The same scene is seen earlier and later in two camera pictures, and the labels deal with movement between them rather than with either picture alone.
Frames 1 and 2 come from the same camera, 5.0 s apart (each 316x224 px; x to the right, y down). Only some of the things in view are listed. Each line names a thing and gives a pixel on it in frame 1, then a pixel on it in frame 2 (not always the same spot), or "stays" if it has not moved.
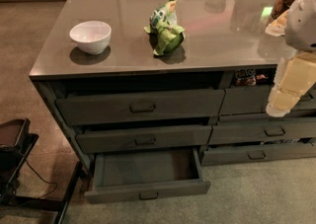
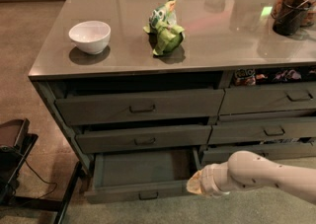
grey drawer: (140, 107) stays
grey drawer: (142, 138) stays
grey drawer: (124, 177) stays
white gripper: (303, 24) -> (207, 181)
